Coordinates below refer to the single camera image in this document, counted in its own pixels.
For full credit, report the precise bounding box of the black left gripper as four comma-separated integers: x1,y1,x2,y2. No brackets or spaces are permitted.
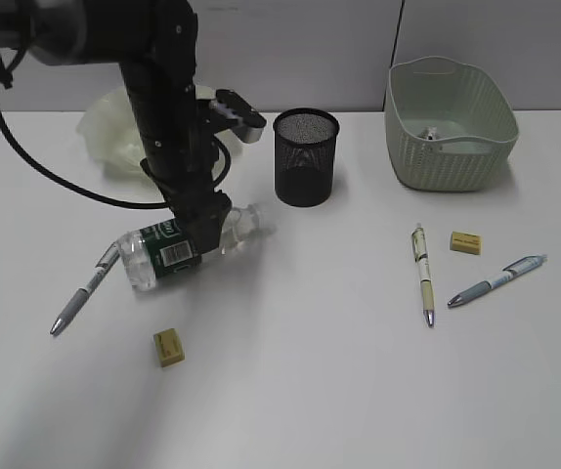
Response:
138,95,232,254

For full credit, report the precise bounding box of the clear water bottle green label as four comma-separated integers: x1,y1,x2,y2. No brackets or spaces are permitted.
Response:
115,204,275,292

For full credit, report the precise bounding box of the white waste paper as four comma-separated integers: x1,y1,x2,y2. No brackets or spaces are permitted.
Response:
418,126,441,142

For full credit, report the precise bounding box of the blue grey pen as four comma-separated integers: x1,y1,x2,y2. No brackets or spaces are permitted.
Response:
447,255,547,308

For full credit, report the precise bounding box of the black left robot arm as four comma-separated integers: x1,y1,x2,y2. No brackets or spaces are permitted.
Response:
0,1,232,254

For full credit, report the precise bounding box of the pale green wavy plate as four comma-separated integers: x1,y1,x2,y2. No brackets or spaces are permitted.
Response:
74,83,242,202

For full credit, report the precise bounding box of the yellow eraser front left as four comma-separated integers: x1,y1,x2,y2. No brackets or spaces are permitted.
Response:
153,328,185,367

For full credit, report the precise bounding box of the yellow eraser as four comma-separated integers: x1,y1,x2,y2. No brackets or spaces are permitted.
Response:
153,328,185,367
450,232,482,255

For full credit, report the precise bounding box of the black mesh pen holder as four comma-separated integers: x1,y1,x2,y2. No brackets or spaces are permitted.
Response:
273,107,340,208

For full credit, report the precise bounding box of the grey white pen left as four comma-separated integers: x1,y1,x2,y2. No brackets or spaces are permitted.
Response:
50,243,119,336

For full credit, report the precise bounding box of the cream white pen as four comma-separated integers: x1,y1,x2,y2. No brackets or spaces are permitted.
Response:
411,224,435,328

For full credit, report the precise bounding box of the yellow eraser right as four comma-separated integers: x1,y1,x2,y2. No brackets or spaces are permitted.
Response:
450,232,482,255

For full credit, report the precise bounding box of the green plastic woven basket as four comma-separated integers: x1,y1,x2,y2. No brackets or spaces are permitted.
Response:
385,56,519,192

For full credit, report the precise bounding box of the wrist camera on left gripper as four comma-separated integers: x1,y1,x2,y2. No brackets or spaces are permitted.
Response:
209,89,267,144

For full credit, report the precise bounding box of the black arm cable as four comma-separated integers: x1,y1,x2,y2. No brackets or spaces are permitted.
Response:
0,48,233,210

